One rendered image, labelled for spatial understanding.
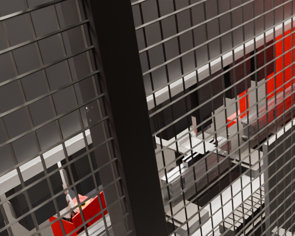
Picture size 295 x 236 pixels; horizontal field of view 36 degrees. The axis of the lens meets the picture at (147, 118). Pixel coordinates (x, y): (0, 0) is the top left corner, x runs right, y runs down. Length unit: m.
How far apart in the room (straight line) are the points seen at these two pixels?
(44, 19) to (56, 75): 0.13
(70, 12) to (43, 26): 0.60
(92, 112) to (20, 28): 0.56
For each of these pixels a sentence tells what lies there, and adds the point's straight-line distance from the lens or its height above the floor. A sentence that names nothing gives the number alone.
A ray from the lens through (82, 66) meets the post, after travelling 0.46.
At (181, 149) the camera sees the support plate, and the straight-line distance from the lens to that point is 1.94.
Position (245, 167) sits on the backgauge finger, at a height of 1.02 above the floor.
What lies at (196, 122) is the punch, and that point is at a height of 1.14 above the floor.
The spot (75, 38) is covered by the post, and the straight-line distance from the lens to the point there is 0.46.
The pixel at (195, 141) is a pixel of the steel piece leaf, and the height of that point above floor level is 1.00.
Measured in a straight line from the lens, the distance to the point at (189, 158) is 1.89.
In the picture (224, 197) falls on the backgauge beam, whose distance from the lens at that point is 1.67.
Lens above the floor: 2.00
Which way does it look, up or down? 27 degrees down
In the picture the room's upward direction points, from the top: 9 degrees counter-clockwise
